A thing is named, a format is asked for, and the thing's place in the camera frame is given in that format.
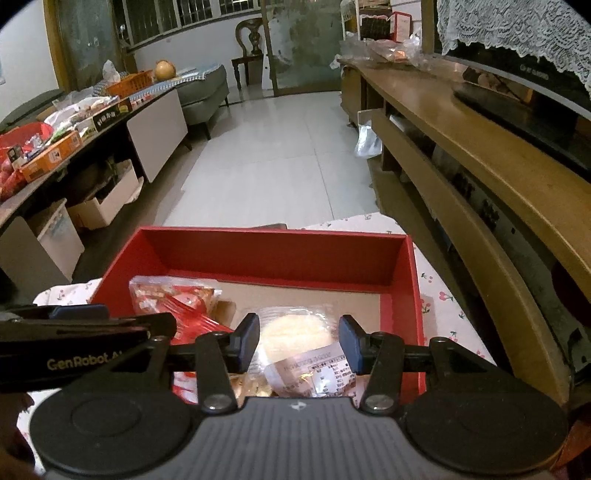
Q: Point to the small orange cake packet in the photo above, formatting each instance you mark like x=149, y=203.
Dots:
x=309, y=374

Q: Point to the small red white box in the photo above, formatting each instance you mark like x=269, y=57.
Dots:
x=400, y=25

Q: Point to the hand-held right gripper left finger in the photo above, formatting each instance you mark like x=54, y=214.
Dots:
x=249, y=344

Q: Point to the round yellow fruit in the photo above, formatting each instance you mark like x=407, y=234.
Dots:
x=165, y=70

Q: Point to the red plastic bag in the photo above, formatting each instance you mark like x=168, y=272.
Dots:
x=18, y=152

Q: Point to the white cardboard box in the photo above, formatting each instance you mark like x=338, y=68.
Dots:
x=111, y=198

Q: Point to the red snack packet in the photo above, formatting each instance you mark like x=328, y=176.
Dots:
x=184, y=385

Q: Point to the clear white cake packet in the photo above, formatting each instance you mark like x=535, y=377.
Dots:
x=291, y=330

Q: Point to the wooden television cabinet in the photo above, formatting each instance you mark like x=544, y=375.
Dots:
x=461, y=147

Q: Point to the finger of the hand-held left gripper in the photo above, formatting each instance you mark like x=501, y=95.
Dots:
x=152, y=325
x=78, y=311

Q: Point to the orange plastic basket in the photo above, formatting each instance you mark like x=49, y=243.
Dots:
x=131, y=83

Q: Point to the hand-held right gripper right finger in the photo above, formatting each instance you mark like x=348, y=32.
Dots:
x=351, y=344

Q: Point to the black printed box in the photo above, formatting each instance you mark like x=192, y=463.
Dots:
x=113, y=115

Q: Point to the red cardboard box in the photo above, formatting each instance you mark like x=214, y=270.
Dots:
x=277, y=254

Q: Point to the black television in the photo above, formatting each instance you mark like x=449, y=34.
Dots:
x=531, y=115

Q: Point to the white lace cloth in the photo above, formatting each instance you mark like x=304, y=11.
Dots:
x=508, y=32

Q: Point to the orange cardboard box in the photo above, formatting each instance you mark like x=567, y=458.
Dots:
x=48, y=157

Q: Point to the grey desk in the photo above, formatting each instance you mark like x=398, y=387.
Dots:
x=157, y=134

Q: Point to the grey sofa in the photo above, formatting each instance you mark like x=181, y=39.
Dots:
x=203, y=92

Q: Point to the white plastic bin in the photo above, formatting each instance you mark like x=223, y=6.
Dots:
x=60, y=235

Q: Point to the pile of plastic bags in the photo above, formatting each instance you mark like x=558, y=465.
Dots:
x=388, y=48

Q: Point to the clear plastic bag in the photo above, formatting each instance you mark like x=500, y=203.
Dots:
x=369, y=138

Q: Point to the wooden chair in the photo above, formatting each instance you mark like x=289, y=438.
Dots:
x=249, y=41

